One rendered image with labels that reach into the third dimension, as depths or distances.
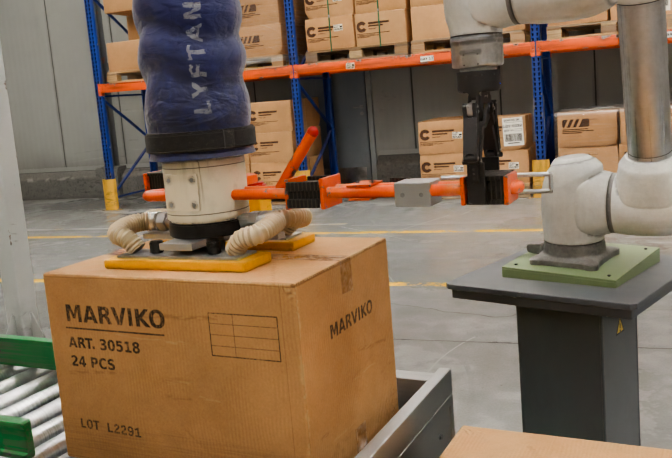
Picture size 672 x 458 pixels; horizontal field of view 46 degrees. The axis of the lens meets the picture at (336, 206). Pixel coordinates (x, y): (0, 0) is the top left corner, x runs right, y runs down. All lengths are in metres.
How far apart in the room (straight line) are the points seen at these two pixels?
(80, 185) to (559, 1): 11.44
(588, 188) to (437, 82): 8.11
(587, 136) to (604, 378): 6.50
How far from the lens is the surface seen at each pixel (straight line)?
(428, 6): 8.82
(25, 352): 2.49
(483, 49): 1.38
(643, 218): 2.04
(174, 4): 1.58
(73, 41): 12.56
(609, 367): 2.16
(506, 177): 1.37
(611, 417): 2.21
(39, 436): 2.03
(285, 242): 1.66
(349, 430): 1.61
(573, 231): 2.09
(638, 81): 1.94
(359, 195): 1.48
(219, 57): 1.58
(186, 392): 1.58
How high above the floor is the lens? 1.27
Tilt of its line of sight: 8 degrees down
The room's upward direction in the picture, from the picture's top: 5 degrees counter-clockwise
